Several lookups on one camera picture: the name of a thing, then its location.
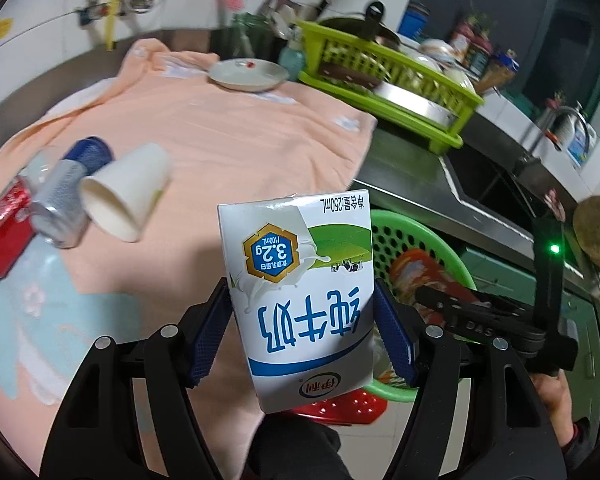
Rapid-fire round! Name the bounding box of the red-labelled jar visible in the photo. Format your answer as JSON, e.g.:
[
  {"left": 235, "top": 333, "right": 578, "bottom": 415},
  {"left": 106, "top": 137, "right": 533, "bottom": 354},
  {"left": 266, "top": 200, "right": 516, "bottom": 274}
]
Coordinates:
[{"left": 450, "top": 15, "right": 493, "bottom": 71}]

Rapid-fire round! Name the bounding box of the white paper cup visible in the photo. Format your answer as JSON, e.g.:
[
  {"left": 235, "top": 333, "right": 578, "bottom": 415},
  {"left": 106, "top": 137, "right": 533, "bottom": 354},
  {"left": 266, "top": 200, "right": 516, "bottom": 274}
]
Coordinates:
[{"left": 78, "top": 142, "right": 173, "bottom": 242}]

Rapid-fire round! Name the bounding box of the white bowl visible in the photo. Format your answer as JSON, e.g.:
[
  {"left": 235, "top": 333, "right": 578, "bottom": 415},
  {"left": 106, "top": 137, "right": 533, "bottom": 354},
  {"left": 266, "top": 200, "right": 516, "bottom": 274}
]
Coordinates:
[
  {"left": 420, "top": 39, "right": 456, "bottom": 61},
  {"left": 445, "top": 65, "right": 478, "bottom": 93}
]

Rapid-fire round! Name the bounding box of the white plate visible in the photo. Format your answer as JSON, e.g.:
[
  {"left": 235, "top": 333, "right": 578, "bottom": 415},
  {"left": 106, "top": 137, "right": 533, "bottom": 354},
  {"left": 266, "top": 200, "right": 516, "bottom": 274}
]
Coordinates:
[{"left": 207, "top": 57, "right": 291, "bottom": 92}]

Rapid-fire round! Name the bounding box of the dark cloth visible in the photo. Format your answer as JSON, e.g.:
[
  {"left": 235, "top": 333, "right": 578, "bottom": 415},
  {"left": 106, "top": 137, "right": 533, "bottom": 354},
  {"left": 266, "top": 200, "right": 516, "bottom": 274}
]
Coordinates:
[{"left": 250, "top": 412, "right": 342, "bottom": 480}]

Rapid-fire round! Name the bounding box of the white detergent bottle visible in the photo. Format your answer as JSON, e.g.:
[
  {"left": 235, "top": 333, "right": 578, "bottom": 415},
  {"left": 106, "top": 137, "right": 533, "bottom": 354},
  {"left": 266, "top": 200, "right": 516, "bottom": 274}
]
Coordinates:
[{"left": 565, "top": 110, "right": 598, "bottom": 168}]

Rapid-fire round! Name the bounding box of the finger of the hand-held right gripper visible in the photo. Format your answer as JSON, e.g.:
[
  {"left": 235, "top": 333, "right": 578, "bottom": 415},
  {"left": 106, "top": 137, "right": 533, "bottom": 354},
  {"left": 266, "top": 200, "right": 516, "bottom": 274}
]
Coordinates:
[
  {"left": 467, "top": 293, "right": 537, "bottom": 317},
  {"left": 414, "top": 285, "right": 518, "bottom": 343}
]

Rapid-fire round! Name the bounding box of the lime green dish rack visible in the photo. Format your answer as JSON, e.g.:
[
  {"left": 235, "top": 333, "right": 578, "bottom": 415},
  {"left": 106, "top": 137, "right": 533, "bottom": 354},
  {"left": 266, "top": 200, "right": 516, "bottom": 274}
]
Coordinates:
[{"left": 295, "top": 20, "right": 485, "bottom": 155}]

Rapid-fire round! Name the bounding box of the teal plastic bottle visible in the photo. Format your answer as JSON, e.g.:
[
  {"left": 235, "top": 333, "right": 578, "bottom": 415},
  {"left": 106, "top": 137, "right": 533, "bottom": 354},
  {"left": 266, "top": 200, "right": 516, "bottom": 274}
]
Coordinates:
[{"left": 278, "top": 30, "right": 306, "bottom": 81}]

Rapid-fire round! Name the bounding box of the black pan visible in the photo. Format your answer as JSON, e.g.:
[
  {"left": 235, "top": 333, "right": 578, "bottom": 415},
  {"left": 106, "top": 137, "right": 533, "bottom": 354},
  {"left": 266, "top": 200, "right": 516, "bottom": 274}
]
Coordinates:
[{"left": 317, "top": 1, "right": 401, "bottom": 48}]

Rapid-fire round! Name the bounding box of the yellow gas pipe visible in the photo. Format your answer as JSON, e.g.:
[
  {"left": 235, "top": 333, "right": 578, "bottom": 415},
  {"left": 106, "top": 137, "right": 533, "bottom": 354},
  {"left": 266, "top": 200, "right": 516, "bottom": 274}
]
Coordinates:
[{"left": 105, "top": 0, "right": 131, "bottom": 51}]

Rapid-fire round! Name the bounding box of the steel faucet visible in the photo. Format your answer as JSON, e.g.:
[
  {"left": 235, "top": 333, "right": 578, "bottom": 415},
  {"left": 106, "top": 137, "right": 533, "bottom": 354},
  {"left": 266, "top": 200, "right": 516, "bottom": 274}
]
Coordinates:
[{"left": 522, "top": 105, "right": 598, "bottom": 161}]

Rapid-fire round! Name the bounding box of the white milk carton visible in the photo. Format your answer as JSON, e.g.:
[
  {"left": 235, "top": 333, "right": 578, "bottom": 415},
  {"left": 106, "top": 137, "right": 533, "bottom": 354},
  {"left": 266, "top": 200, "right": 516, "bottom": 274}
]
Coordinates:
[{"left": 216, "top": 191, "right": 377, "bottom": 415}]

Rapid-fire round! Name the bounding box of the red plastic stool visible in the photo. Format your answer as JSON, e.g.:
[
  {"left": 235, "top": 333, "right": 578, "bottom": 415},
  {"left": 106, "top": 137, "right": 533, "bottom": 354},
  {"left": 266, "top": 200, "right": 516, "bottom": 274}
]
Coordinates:
[{"left": 292, "top": 387, "right": 388, "bottom": 423}]

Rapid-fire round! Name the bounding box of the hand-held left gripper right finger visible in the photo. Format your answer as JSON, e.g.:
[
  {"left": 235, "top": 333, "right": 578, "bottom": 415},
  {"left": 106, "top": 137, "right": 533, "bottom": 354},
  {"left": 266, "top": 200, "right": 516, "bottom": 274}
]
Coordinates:
[{"left": 372, "top": 280, "right": 568, "bottom": 480}]

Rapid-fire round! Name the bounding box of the red cola can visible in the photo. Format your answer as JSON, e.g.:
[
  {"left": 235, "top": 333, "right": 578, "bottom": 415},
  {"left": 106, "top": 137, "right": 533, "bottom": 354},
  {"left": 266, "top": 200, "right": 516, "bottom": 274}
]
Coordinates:
[{"left": 0, "top": 175, "right": 35, "bottom": 281}]

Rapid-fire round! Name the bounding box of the steel cleaver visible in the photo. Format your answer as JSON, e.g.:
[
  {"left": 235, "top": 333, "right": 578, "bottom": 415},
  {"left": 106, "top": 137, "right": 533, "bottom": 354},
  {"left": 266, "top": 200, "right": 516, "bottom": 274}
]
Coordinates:
[{"left": 325, "top": 62, "right": 456, "bottom": 128}]

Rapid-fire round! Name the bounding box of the green glass jar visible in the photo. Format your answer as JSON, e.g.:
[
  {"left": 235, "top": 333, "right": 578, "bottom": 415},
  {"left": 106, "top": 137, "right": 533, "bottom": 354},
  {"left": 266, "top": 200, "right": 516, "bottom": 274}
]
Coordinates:
[{"left": 230, "top": 12, "right": 268, "bottom": 60}]

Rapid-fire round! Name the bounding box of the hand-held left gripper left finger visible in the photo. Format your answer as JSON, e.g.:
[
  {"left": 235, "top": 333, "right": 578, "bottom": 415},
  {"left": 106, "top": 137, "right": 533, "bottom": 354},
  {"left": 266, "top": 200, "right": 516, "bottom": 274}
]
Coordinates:
[{"left": 40, "top": 275, "right": 233, "bottom": 480}]

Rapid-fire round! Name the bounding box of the green perforated plastic basket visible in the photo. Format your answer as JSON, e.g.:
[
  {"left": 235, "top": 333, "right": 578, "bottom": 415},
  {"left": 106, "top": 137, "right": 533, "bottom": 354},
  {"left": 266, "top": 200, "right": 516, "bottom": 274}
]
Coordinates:
[{"left": 365, "top": 209, "right": 478, "bottom": 403}]

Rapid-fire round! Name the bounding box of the steel sink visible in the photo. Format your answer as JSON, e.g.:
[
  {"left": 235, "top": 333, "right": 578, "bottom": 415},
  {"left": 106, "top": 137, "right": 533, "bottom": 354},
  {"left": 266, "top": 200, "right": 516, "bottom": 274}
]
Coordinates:
[{"left": 442, "top": 145, "right": 546, "bottom": 231}]

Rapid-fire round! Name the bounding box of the person's right hand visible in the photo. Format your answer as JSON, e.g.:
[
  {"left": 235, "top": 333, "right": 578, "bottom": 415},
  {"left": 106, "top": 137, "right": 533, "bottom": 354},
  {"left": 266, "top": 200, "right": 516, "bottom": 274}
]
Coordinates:
[{"left": 534, "top": 371, "right": 581, "bottom": 443}]

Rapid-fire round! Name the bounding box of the peach towel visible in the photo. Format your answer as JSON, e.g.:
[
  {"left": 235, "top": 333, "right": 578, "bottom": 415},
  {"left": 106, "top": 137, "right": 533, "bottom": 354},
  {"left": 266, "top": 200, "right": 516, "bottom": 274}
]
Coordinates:
[{"left": 0, "top": 37, "right": 378, "bottom": 411}]

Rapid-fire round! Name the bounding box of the silver drink can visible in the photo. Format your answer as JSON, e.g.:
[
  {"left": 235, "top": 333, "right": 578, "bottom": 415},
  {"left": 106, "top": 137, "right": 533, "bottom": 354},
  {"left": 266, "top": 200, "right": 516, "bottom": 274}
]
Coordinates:
[{"left": 31, "top": 136, "right": 115, "bottom": 250}]

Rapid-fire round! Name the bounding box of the person's right forearm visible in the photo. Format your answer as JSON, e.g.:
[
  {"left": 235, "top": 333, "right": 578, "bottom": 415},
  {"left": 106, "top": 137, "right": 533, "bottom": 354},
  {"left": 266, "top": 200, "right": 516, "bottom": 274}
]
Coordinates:
[{"left": 565, "top": 417, "right": 600, "bottom": 480}]

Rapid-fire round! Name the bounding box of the blue jar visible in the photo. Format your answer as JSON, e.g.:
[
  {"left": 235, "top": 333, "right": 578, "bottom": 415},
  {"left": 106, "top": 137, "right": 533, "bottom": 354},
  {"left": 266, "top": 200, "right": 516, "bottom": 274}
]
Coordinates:
[{"left": 399, "top": 2, "right": 431, "bottom": 41}]

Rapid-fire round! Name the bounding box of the brown round pad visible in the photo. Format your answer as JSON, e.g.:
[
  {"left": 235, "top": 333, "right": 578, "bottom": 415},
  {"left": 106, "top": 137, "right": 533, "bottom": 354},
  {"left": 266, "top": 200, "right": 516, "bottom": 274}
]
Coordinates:
[{"left": 572, "top": 195, "right": 600, "bottom": 268}]

